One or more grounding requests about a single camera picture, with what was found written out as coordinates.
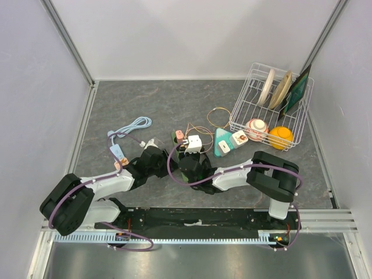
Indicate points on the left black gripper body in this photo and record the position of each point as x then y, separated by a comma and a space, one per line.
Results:
161, 168

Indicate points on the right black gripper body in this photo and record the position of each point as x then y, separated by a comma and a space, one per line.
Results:
194, 156

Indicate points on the pink cube socket adapter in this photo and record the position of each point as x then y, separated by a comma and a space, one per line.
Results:
121, 163

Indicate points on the white square plug adapter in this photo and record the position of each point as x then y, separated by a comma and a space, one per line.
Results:
223, 148

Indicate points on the pink usb charger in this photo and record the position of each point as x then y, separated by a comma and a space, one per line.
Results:
179, 136

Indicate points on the teal triangular power strip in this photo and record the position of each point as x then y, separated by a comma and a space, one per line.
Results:
221, 134

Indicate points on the white cube socket adapter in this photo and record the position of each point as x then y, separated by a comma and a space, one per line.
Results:
238, 139

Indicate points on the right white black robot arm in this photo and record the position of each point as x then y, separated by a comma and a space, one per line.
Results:
273, 176

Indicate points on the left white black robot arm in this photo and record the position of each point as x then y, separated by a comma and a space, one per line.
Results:
76, 202

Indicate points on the orange bowl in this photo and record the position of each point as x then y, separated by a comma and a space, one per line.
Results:
280, 137

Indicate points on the beige plate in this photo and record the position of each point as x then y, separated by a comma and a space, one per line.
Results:
281, 90

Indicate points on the white plate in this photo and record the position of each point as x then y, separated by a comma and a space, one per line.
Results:
266, 88

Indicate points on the dark green square plate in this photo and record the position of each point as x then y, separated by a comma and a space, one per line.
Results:
296, 93

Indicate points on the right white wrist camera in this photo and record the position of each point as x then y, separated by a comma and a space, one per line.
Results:
193, 144

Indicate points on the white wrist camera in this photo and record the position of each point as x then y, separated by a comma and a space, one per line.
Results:
152, 142
193, 144

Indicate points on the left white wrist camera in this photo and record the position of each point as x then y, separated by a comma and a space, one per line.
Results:
152, 142

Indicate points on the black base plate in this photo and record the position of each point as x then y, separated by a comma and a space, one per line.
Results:
202, 222

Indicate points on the white wire dish rack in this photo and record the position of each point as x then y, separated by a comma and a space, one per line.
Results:
246, 108

